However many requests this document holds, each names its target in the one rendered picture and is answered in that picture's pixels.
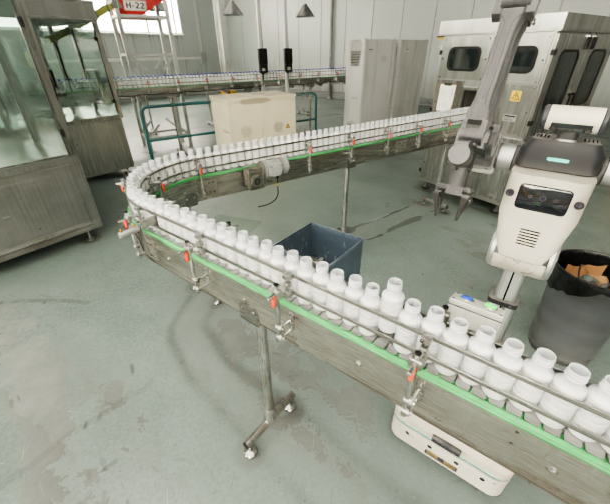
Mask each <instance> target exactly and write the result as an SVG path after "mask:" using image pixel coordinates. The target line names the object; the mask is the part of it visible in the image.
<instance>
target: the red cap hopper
mask: <svg viewBox="0 0 610 504"><path fill-rule="evenodd" d="M162 1H163V6H164V12H165V16H160V12H159V7H158V4H159V3H161V2H162ZM119 2H120V4H121V6H122V9H121V8H119V7H118V8H114V9H113V10H111V11H110V12H109V15H110V19H111V23H112V26H113V30H114V34H115V38H116V42H117V46H118V50H119V54H120V58H121V62H122V65H123V69H124V73H125V77H126V80H127V76H129V73H128V69H127V65H126V61H125V59H126V60H127V62H128V66H129V70H130V74H131V76H134V79H136V77H135V73H134V69H133V66H135V67H136V68H137V69H138V70H139V69H140V68H139V67H138V66H137V65H136V64H135V63H133V62H132V60H134V61H135V62H136V63H137V64H138V65H140V66H141V67H142V68H143V69H144V70H146V71H147V70H148V69H147V68H146V67H145V66H143V65H142V64H141V63H140V62H139V61H138V60H136V59H135V58H134V57H133V56H162V57H161V58H160V59H159V61H158V62H157V64H156V65H155V67H154V68H155V69H157V67H158V66H159V64H160V63H161V61H162V60H163V58H165V63H166V65H165V66H164V68H163V69H164V70H166V68H167V73H168V75H169V78H170V75H172V74H171V69H170V62H171V61H172V59H173V60H174V66H175V71H176V74H177V77H179V76H178V74H180V71H179V65H178V60H177V54H176V48H175V43H174V37H173V32H172V26H171V21H170V15H169V9H168V4H167V0H119ZM152 8H155V13H156V15H144V14H145V13H146V12H148V11H149V10H151V9H152ZM113 11H114V12H115V15H114V14H113ZM115 20H117V22H118V26H119V30H120V34H121V38H122V42H123V46H124V50H125V53H123V49H122V45H121V42H120V38H119V34H118V30H117V26H116V22H115ZM122 20H142V21H157V23H158V28H159V33H160V38H161V43H162V48H163V53H130V52H129V48H128V44H127V40H126V36H125V32H124V27H123V23H122ZM162 20H166V23H167V28H168V33H169V39H170V44H171V50H172V53H167V48H166V43H165V38H164V33H163V28H162V22H161V21H162ZM168 56H171V57H170V59H168ZM131 59H132V60H131ZM136 98H137V102H138V106H139V110H140V109H141V108H142V107H143V106H142V102H141V98H140V97H136ZM131 100H132V104H133V108H134V112H135V116H136V120H137V124H138V128H139V132H140V135H141V139H142V143H143V146H142V147H148V146H147V145H146V141H145V134H144V130H143V129H142V125H141V121H140V117H139V113H138V109H137V105H136V101H135V98H131ZM174 109H175V114H176V119H177V124H178V129H179V134H180V136H181V135H188V134H191V132H190V126H189V121H188V115H187V110H186V106H182V109H183V114H184V120H185V125H186V130H187V131H186V130H185V129H184V128H182V127H181V121H180V116H179V111H178V106H175V107H174ZM143 116H144V120H145V124H146V128H147V133H148V137H149V139H158V138H165V137H173V136H177V134H173V135H165V136H157V137H153V135H154V134H155V133H161V132H169V131H176V128H175V129H166V130H158V128H159V127H160V125H159V124H158V125H157V126H156V128H155V129H154V131H150V132H149V130H148V126H149V125H150V123H151V122H152V120H151V119H150V120H149V122H148V123H147V122H146V118H145V114H144V111H143ZM157 130H158V131H157ZM183 132H184V133H183ZM149 134H151V135H149ZM188 141H189V146H188V147H195V146H194V145H193V143H192V137H188Z"/></svg>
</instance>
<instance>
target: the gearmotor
mask: <svg viewBox="0 0 610 504"><path fill-rule="evenodd" d="M289 168H290V166H289V162H288V160H287V158H286V157H284V156H282V157H277V158H270V159H265V160H260V161H259V162H258V163H257V166H252V167H247V168H245V169H243V178H244V187H245V190H246V191H248V190H249V189H250V191H253V190H257V189H261V188H265V187H264V179H265V178H269V177H275V176H276V179H277V197H278V194H279V188H278V186H279V183H278V178H279V175H282V174H286V173H288V172H289ZM277 197H276V198H275V200H276V199H277ZM275 200H274V201H275ZM274 201H272V202H271V203H273V202H274ZM271 203H268V204H265V205H261V206H258V207H262V206H266V205H269V204H271Z"/></svg>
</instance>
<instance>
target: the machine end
mask: <svg viewBox="0 0 610 504"><path fill-rule="evenodd" d="M498 26H499V22H495V23H492V22H491V18H481V19H468V20H455V21H442V22H441V24H440V30H439V34H440V36H445V38H444V44H443V49H442V50H440V53H439V55H441V60H440V66H439V72H438V77H437V83H436V88H435V94H434V100H433V105H432V107H430V110H429V111H430V112H437V111H436V110H435V109H436V104H437V99H438V94H439V89H440V83H441V82H442V83H456V84H457V88H456V93H455V98H454V102H453V107H452V109H458V108H464V107H470V106H471V104H472V102H473V100H474V98H475V95H476V93H477V90H478V87H479V84H480V81H481V78H482V75H483V72H484V69H485V66H486V63H487V60H488V57H489V54H490V51H491V48H492V45H493V42H494V39H495V36H496V33H497V30H498ZM609 56H610V16H601V15H592V14H584V13H575V12H558V13H545V14H536V17H535V19H534V20H532V23H531V26H530V27H527V29H526V31H525V32H524V34H523V36H522V38H521V40H520V42H519V44H518V47H517V50H516V53H515V56H514V59H513V62H512V65H511V68H510V72H509V75H508V78H507V81H506V84H505V87H504V90H503V93H502V96H501V99H500V102H499V106H498V109H497V113H496V119H495V124H500V125H502V129H501V132H500V133H502V139H503V143H508V144H516V145H518V146H519V145H521V146H522V145H523V144H524V143H525V142H526V141H527V140H529V139H530V138H531V137H532V136H533V135H534V134H535V133H544V134H554V135H557V134H558V131H552V130H546V129H544V128H543V129H540V128H539V127H538V126H539V123H540V119H541V116H542V114H543V111H544V109H545V106H546V105H548V104H552V105H553V104H554V105H569V106H584V104H586V107H589V105H590V102H591V100H592V97H593V95H594V93H595V90H596V88H597V85H598V83H599V80H600V78H601V75H602V73H603V70H604V68H605V66H606V63H607V61H608V58H609ZM452 146H454V144H450V145H448V150H447V155H446V159H445V164H444V169H443V173H442V178H441V183H443V184H446V183H447V180H448V177H449V174H450V171H451V168H452V165H453V163H451V162H450V160H449V159H448V152H449V150H450V148H451V147H452ZM443 149H444V145H439V146H435V147H431V148H426V149H425V150H424V156H423V161H422V167H420V168H419V171H420V180H423V181H425V185H422V186H421V188H423V189H429V188H430V186H428V185H427V182H429V183H432V184H435V185H436V183H437V178H438V173H439V168H440V164H441V159H442V154H443ZM510 173H511V171H508V170H502V169H496V168H494V171H493V173H492V174H485V173H479V172H474V171H471V174H470V177H469V180H468V183H467V186H466V188H470V189H472V190H474V191H475V193H474V195H470V194H465V193H464V194H465V195H468V196H471V197H474V198H477V199H480V200H483V201H486V202H489V203H492V204H495V206H496V207H495V209H491V210H490V212H491V213H494V214H499V210H498V206H500V204H501V201H502V198H503V195H504V192H505V189H506V186H507V183H508V179H509V176H510Z"/></svg>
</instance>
